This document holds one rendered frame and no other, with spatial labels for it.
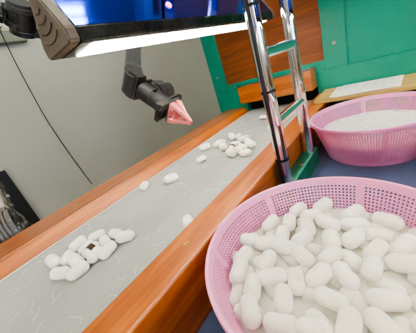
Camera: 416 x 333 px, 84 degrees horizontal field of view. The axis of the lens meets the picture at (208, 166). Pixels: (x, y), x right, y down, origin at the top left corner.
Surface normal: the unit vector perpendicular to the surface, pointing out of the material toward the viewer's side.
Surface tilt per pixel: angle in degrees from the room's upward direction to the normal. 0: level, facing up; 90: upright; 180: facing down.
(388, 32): 90
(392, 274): 0
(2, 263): 45
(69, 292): 0
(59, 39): 90
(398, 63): 90
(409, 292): 0
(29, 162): 90
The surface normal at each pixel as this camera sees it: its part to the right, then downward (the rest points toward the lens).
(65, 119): 0.76, 0.02
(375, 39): -0.58, 0.47
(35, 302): -0.30, -0.88
